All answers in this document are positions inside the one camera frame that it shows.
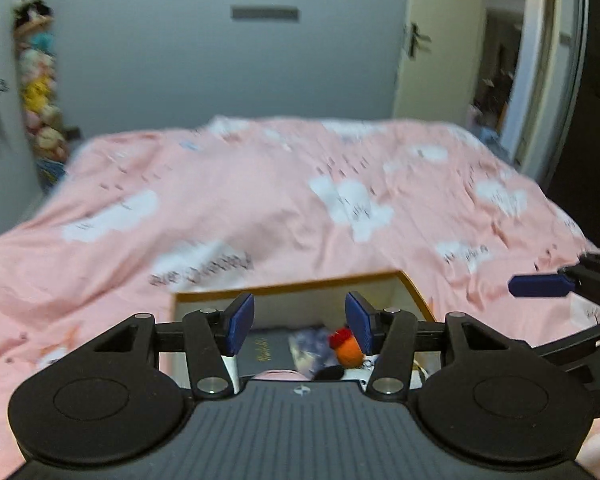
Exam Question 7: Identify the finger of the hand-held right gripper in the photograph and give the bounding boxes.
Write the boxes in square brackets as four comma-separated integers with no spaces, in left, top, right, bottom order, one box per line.
[508,252,600,311]
[530,317,600,367]

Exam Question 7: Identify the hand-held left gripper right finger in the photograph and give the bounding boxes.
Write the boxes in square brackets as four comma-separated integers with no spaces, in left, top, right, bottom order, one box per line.
[345,291,521,401]

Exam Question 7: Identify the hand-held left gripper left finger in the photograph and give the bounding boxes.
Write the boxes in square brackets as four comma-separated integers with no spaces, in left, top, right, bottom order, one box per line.
[92,293,255,397]

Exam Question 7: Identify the orange and red plush toy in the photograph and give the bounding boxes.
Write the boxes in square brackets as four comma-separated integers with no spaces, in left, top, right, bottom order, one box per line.
[328,327,366,368]

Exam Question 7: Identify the dark booklet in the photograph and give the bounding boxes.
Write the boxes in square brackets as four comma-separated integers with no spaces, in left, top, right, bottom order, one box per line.
[240,327,306,378]

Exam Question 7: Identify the blue white mottled cloth item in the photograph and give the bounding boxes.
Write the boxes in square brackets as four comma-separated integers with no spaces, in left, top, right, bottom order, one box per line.
[287,330,331,378]

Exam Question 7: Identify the pink fabric pouch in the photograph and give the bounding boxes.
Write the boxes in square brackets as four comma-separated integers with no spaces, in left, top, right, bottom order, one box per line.
[252,369,301,383]

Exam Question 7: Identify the yellow cardboard box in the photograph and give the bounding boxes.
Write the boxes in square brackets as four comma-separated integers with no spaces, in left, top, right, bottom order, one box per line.
[172,270,438,396]

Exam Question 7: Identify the pink cloud print blanket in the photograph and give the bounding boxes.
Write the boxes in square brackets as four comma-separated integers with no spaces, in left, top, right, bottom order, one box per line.
[0,115,600,480]

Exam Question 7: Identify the cream door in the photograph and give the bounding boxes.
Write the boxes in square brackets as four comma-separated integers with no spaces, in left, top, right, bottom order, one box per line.
[392,0,488,126]

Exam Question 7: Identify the column of plush toys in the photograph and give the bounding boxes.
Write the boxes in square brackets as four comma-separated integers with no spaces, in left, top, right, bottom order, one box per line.
[10,0,73,181]

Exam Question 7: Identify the white door frame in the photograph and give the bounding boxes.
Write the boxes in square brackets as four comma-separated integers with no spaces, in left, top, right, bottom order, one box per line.
[500,0,591,186]

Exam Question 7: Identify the black door handle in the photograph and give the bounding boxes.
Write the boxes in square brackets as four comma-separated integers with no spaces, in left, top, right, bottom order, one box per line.
[405,22,433,58]

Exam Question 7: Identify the grey wall vent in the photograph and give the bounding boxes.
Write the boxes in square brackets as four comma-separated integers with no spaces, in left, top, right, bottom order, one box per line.
[230,5,300,22]

